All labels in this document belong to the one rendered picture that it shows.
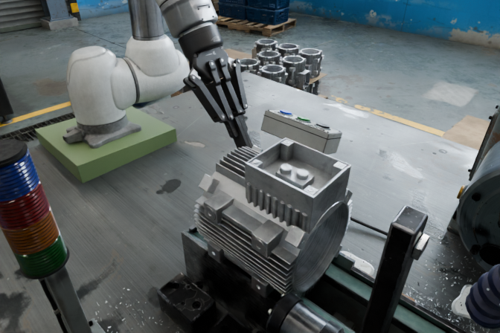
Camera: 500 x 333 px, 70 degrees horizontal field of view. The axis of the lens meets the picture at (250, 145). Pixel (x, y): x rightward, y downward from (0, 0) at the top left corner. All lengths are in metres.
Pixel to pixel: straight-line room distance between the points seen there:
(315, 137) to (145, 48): 0.66
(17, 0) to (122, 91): 5.91
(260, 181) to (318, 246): 0.20
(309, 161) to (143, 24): 0.79
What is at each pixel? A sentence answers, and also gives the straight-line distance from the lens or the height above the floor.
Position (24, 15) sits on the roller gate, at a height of 0.20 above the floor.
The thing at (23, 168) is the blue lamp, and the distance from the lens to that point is 0.50.
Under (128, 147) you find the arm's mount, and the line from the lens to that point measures 1.18.
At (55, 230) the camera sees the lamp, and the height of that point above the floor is 1.09.
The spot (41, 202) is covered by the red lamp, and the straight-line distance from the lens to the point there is 0.53.
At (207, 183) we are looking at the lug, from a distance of 0.59.
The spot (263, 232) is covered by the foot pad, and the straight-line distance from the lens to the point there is 0.52.
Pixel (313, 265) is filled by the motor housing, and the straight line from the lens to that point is 0.66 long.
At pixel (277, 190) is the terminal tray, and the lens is 0.51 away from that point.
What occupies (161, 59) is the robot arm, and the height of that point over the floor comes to 1.08.
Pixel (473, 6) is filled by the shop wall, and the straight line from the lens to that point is 6.08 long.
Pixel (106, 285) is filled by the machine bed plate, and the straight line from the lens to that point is 0.86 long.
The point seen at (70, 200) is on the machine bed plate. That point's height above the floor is 0.80.
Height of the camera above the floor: 1.44
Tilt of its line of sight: 32 degrees down
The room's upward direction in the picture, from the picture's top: straight up
